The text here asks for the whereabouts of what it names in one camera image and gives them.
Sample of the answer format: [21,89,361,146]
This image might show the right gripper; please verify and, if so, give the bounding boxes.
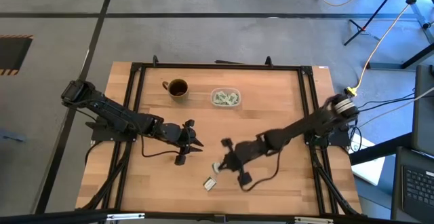
[220,138,272,187]

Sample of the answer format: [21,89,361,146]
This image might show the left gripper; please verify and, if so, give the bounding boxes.
[159,119,205,166]

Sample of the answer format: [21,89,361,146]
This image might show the clear plastic container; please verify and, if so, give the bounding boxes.
[210,87,242,109]

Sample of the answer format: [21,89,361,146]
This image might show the brown teal ceramic mug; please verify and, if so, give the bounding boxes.
[161,78,190,103]

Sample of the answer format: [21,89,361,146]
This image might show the white sheet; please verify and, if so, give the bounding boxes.
[351,134,387,187]

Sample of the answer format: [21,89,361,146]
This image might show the blue-grey floor object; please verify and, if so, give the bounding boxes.
[0,128,27,143]

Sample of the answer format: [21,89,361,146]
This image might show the black laptop keyboard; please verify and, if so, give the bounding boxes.
[391,145,434,223]

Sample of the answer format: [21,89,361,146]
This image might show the grey panel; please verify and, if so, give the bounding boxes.
[412,64,434,157]

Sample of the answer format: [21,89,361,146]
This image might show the hazard-striped floor hatch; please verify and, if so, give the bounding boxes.
[0,35,34,77]

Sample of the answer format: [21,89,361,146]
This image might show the black tripod stand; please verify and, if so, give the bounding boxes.
[343,0,434,71]

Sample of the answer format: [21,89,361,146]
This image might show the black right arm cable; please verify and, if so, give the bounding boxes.
[241,148,282,193]

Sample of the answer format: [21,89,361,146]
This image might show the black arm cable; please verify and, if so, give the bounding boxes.
[241,148,282,193]
[140,134,180,158]

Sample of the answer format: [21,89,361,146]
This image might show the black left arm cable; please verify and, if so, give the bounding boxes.
[140,134,180,158]

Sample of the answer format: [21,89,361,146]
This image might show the black aluminium table frame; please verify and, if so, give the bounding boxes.
[76,54,363,217]

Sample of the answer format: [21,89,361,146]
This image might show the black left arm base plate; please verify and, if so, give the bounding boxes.
[84,114,140,143]

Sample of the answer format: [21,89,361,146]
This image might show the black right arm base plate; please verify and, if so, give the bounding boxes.
[307,125,352,147]

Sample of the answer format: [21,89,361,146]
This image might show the black power cable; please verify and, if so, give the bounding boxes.
[357,88,434,116]

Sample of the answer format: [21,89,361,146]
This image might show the grey cable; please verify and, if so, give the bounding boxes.
[357,87,434,128]

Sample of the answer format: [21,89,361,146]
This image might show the yellow hanging cable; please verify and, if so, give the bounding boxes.
[345,0,434,96]

